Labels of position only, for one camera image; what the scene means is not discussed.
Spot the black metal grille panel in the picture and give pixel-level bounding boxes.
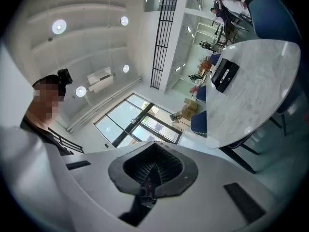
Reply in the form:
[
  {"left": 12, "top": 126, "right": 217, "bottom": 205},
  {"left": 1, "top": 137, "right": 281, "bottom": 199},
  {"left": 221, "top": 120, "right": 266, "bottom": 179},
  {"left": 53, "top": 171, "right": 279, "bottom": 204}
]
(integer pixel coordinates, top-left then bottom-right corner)
[{"left": 150, "top": 0, "right": 179, "bottom": 89}]

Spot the orange plant in white pot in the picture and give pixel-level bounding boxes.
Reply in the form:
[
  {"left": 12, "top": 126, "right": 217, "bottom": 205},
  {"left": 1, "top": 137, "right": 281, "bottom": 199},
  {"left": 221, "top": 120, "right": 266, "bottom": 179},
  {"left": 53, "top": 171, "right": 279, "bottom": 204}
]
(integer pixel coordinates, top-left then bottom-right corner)
[{"left": 198, "top": 57, "right": 216, "bottom": 76}]

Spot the black metal railing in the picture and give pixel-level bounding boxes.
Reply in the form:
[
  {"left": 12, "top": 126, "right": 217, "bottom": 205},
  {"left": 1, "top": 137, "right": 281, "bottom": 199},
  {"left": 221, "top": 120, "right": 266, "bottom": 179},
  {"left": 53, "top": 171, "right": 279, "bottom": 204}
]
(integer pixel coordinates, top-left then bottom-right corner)
[{"left": 48, "top": 127, "right": 85, "bottom": 154}]

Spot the black framed glass window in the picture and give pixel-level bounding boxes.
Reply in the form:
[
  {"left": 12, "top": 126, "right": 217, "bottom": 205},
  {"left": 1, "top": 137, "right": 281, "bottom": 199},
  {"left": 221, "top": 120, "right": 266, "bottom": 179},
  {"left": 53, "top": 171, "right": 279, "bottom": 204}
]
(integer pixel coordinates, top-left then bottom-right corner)
[{"left": 93, "top": 93, "right": 183, "bottom": 150}]

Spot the black tray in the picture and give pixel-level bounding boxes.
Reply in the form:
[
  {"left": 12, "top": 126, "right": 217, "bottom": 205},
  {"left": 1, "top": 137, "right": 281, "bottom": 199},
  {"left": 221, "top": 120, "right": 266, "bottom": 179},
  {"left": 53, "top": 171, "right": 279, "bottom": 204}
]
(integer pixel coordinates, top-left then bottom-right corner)
[{"left": 211, "top": 58, "right": 240, "bottom": 93}]

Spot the dark blue upholstered chair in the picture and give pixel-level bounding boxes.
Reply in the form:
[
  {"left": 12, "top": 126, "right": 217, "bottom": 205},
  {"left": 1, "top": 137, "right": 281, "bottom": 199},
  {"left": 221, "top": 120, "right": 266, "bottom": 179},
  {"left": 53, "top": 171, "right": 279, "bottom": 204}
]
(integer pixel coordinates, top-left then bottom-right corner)
[
  {"left": 267, "top": 90, "right": 306, "bottom": 136},
  {"left": 196, "top": 53, "right": 222, "bottom": 103},
  {"left": 247, "top": 0, "right": 305, "bottom": 48},
  {"left": 190, "top": 110, "right": 208, "bottom": 139},
  {"left": 218, "top": 129, "right": 260, "bottom": 175}
]

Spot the white ceiling air conditioner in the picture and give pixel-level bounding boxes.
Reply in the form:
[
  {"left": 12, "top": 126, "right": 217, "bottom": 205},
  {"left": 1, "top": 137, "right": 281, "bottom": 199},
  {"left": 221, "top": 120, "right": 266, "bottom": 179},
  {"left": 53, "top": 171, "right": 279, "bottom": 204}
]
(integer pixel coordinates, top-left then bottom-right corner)
[{"left": 86, "top": 66, "right": 114, "bottom": 93}]

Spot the black head-mounted camera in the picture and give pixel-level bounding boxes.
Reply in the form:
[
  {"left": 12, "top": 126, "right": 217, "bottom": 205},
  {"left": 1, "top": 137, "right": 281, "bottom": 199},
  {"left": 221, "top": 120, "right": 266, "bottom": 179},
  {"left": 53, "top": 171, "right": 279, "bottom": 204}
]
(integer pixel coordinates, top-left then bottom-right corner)
[{"left": 57, "top": 68, "right": 73, "bottom": 86}]

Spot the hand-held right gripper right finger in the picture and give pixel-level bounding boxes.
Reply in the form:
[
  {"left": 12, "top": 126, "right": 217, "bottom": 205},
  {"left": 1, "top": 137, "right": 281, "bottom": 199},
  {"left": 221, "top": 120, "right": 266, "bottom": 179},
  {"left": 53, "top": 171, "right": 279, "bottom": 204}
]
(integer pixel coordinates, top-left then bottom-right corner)
[{"left": 135, "top": 141, "right": 284, "bottom": 232}]

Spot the person's head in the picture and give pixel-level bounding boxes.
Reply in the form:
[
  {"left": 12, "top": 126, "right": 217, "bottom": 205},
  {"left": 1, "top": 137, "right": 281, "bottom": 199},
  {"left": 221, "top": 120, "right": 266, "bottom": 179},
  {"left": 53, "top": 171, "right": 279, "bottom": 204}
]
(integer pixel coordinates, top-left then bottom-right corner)
[{"left": 25, "top": 74, "right": 66, "bottom": 130}]

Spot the person's black shirt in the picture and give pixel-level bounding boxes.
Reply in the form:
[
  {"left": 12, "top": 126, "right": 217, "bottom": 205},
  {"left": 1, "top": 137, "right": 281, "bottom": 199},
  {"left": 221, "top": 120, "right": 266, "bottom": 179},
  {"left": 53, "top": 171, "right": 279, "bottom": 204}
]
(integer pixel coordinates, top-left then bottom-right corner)
[{"left": 19, "top": 116, "right": 73, "bottom": 156}]

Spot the brown cardboard box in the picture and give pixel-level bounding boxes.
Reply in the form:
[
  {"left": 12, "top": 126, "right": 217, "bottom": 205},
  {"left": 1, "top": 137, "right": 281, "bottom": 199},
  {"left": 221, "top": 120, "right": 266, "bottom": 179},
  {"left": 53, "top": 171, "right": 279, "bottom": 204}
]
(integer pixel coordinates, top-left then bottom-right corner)
[
  {"left": 184, "top": 99, "right": 199, "bottom": 113},
  {"left": 178, "top": 110, "right": 194, "bottom": 127}
]

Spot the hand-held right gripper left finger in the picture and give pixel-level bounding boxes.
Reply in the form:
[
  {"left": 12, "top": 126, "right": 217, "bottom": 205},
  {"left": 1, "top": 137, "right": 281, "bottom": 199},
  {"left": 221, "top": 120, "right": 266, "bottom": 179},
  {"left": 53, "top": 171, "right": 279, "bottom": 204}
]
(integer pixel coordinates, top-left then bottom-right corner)
[{"left": 61, "top": 141, "right": 155, "bottom": 218}]

